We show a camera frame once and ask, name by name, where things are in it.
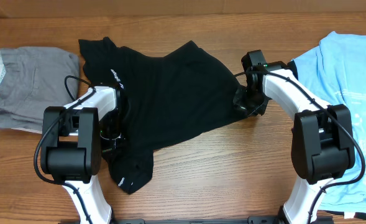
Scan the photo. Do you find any black garment under blue shirt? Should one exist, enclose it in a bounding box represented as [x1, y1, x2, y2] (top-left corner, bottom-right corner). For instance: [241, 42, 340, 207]
[288, 60, 366, 220]

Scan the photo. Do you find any black polo shirt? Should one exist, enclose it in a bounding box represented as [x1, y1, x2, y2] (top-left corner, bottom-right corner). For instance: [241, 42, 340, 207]
[79, 37, 243, 194]

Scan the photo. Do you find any folded grey shirt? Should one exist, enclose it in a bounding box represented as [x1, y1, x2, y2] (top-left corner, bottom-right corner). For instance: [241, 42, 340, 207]
[0, 47, 80, 130]

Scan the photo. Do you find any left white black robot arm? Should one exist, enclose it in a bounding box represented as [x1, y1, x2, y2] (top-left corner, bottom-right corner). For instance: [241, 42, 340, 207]
[34, 86, 124, 223]

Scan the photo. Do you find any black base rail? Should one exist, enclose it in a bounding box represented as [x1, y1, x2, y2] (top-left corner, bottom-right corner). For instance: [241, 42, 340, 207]
[110, 216, 285, 224]

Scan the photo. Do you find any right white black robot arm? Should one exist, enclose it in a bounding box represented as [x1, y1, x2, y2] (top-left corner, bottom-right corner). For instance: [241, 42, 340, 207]
[234, 62, 358, 223]

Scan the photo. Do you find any light blue printed t-shirt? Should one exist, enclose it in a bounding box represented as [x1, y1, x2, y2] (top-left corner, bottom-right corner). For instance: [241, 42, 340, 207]
[291, 30, 366, 217]

